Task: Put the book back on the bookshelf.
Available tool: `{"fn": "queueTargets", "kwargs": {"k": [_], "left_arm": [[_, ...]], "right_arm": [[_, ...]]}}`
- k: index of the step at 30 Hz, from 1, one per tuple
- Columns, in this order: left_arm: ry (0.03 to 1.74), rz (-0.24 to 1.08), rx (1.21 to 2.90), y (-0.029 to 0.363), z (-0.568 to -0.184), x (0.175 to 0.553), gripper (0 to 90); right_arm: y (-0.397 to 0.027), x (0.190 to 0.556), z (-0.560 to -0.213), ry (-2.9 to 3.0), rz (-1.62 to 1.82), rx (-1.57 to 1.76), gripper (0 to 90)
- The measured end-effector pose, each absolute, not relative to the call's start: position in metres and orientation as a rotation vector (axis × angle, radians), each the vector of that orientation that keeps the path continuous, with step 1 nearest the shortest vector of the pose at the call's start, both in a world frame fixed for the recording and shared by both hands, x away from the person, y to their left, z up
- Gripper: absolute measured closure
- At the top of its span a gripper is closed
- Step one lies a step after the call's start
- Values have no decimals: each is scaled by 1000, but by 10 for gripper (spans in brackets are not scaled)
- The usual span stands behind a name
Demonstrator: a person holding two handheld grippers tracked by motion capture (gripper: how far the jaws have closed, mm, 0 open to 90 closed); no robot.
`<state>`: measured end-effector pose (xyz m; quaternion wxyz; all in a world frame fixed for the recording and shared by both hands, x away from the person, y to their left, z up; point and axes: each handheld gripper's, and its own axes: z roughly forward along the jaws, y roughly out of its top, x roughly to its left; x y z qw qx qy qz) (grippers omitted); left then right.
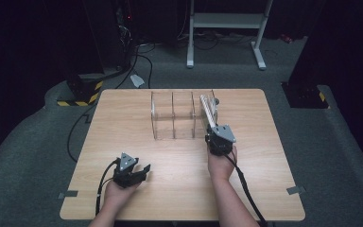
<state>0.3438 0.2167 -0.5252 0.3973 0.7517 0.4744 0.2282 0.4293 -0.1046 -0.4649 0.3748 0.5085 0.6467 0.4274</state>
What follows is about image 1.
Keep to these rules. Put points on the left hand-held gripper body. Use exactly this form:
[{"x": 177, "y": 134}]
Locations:
[{"x": 125, "y": 171}]

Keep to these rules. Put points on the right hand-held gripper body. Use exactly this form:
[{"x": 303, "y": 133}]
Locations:
[{"x": 222, "y": 138}]

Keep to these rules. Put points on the white book with green picture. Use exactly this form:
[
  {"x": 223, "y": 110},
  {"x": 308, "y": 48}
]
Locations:
[{"x": 208, "y": 110}]

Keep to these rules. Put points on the clear acrylic divided organizer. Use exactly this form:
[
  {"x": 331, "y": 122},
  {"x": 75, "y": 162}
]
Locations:
[{"x": 179, "y": 116}]

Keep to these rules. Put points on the person's left hand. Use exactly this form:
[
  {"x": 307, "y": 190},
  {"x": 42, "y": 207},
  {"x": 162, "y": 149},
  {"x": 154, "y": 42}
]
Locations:
[{"x": 116, "y": 195}]

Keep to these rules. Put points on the person's right hand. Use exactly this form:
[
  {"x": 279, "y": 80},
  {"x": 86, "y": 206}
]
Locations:
[{"x": 220, "y": 167}]

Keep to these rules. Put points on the round grey table grommet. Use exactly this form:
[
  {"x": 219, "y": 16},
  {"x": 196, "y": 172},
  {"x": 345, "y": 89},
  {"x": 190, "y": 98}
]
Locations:
[{"x": 216, "y": 101}]

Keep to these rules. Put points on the grey tape strip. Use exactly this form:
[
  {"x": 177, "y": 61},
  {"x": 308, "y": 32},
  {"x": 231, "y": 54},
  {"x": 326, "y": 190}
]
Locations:
[
  {"x": 68, "y": 194},
  {"x": 295, "y": 190}
]

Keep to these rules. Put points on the black yellow striped stand base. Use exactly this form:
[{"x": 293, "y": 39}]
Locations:
[
  {"x": 307, "y": 96},
  {"x": 82, "y": 94}
]

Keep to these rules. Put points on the pale tape patch on floor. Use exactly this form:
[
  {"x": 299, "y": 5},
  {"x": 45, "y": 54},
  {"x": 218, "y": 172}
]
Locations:
[{"x": 137, "y": 80}]

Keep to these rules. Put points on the white metal stand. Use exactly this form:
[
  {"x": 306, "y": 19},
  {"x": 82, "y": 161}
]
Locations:
[{"x": 227, "y": 21}]

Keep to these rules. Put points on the small red object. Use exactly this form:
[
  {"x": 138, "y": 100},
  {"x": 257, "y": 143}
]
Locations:
[{"x": 286, "y": 38}]

